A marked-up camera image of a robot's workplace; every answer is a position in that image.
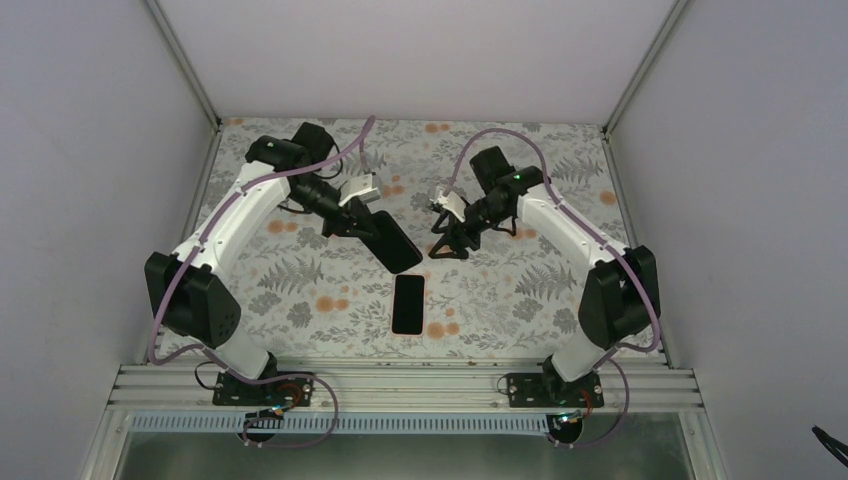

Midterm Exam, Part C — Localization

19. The black phone case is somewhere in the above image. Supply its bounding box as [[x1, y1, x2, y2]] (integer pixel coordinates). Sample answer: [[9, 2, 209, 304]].
[[363, 211, 423, 274]]

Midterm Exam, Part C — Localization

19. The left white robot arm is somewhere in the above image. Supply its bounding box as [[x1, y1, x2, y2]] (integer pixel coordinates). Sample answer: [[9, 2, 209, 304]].
[[144, 116, 379, 405]]

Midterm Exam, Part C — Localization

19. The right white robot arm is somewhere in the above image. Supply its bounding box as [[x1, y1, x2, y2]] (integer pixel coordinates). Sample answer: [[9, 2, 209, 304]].
[[429, 147, 661, 407]]

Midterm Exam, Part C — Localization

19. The floral patterned table mat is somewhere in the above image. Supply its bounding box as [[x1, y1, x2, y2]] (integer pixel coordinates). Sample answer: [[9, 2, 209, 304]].
[[144, 122, 660, 379]]

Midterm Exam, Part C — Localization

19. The pink-edged black smartphone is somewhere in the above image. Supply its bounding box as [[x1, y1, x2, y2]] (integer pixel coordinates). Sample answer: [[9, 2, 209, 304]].
[[390, 275, 425, 336]]

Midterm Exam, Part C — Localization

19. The black object at corner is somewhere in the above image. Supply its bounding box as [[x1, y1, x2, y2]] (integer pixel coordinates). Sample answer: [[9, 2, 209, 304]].
[[811, 425, 848, 467]]

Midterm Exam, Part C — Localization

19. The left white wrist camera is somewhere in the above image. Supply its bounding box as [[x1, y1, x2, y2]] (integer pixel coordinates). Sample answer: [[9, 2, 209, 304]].
[[338, 173, 383, 207]]

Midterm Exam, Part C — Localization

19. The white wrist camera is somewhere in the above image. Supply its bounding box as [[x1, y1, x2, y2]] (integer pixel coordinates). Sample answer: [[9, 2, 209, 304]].
[[338, 173, 383, 207], [428, 186, 467, 222]]

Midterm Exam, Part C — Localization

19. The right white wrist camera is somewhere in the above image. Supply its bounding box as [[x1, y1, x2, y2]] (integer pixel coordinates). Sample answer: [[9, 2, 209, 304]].
[[428, 186, 467, 222]]

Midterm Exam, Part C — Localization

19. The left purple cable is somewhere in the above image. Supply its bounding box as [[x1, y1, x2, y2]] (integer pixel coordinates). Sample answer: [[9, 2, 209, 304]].
[[146, 115, 376, 450]]

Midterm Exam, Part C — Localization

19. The purple cable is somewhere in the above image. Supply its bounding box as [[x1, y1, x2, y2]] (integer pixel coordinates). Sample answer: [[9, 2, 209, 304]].
[[146, 115, 376, 450], [442, 127, 664, 450]]

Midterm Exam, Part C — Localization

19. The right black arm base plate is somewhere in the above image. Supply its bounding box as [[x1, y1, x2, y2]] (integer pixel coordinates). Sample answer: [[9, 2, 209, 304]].
[[505, 372, 605, 408]]

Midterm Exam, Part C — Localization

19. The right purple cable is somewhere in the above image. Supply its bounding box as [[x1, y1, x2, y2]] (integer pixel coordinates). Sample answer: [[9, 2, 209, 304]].
[[442, 127, 664, 450]]

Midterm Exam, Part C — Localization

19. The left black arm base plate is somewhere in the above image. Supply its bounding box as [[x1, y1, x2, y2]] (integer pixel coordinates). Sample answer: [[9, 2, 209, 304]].
[[212, 373, 314, 408]]

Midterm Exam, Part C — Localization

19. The aluminium rail frame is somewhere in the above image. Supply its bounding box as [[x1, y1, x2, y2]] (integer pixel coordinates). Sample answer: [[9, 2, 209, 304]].
[[107, 358, 705, 413]]

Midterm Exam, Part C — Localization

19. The white slotted cable duct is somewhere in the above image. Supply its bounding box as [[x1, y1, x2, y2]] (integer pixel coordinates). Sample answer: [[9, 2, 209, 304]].
[[129, 411, 548, 436]]

